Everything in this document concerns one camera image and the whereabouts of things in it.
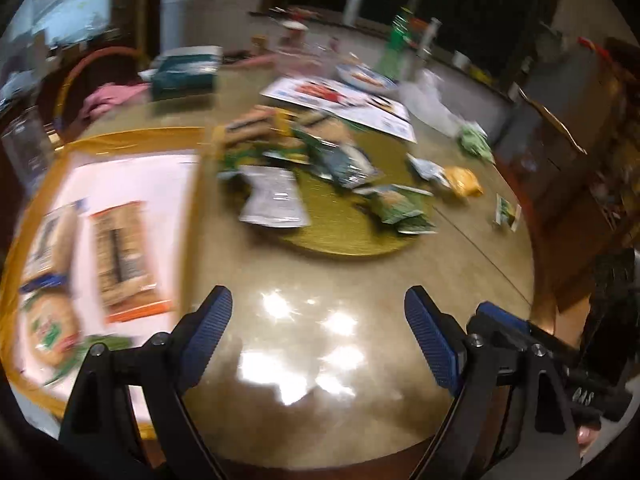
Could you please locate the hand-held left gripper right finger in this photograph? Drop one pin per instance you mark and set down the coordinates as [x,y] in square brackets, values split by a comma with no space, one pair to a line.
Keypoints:
[430,340]

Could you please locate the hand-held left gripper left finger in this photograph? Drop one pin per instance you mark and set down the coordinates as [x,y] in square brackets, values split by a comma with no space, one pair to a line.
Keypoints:
[207,332]

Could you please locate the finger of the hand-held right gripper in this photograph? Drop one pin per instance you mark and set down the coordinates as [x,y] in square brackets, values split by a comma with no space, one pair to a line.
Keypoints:
[500,316]

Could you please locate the small green white sachet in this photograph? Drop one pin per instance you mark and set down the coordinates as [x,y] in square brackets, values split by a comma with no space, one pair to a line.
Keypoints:
[506,212]

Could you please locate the small yellow snack packet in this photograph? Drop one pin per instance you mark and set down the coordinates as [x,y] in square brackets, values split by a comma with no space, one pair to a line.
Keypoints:
[464,182]

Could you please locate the silver snack packet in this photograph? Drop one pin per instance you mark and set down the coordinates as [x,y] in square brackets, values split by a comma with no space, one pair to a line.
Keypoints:
[272,197]

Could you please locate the grey blue snack packet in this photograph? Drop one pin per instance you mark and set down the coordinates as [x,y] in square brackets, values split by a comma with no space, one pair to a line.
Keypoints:
[345,162]

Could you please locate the green yellow snack packet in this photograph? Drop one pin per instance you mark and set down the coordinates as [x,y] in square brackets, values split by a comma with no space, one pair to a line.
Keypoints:
[287,135]

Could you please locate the yellow rimmed tray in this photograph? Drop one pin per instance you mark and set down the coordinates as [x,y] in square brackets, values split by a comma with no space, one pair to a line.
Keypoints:
[125,135]

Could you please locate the pale beige snack packet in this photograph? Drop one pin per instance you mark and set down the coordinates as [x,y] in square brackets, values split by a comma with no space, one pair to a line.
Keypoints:
[327,127]

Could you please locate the person's right hand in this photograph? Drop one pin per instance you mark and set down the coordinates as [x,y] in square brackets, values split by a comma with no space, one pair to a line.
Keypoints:
[587,437]

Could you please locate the orange bordered cracker packet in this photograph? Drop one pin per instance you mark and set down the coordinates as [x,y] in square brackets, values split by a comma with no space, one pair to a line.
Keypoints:
[122,260]

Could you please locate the golden round turntable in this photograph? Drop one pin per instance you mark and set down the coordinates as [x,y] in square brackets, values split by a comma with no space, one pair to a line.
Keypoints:
[340,225]

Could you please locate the round cracker packet green trim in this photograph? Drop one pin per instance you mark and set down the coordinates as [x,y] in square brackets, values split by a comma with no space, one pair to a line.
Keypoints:
[50,330]

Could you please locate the beige biscuit packet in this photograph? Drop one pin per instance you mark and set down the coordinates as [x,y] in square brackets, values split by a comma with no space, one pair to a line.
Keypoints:
[52,245]

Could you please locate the cardboard box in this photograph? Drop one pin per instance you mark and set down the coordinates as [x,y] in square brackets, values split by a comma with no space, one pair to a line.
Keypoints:
[540,130]

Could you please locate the orange brown cracker packet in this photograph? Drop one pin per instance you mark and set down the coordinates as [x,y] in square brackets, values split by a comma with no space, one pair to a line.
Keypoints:
[247,127]

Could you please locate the white plastic bag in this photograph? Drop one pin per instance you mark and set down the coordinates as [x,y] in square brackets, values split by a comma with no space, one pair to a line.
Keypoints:
[430,102]

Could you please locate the printed paper sheet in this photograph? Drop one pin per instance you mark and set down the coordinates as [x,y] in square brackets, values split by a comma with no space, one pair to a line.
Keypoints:
[340,105]

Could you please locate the pink cloth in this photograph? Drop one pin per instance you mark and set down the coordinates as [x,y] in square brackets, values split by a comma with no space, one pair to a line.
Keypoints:
[107,97]

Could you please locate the white cup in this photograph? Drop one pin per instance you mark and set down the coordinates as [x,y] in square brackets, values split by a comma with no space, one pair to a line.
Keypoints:
[460,60]

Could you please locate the teal tissue box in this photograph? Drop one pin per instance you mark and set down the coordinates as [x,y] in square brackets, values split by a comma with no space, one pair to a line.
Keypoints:
[187,72]

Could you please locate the clear plastic container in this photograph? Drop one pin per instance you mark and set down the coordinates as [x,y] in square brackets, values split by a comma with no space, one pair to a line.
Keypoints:
[25,145]

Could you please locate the plate with food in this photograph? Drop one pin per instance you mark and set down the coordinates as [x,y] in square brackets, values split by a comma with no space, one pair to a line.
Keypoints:
[365,77]

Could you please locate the clear plastic bottle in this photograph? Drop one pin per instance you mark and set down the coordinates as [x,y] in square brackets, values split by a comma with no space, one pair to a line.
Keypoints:
[430,40]

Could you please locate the chair with orange curved back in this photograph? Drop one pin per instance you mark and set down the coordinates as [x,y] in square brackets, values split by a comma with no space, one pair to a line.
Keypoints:
[75,72]

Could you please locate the green plastic bottle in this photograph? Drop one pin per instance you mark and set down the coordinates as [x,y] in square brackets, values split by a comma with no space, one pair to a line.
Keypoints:
[397,42]

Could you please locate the red white small container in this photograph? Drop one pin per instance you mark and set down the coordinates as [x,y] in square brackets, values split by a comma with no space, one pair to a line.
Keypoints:
[292,33]

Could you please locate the white paper roll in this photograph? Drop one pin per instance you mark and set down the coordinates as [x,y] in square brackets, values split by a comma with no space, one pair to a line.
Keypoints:
[354,5]

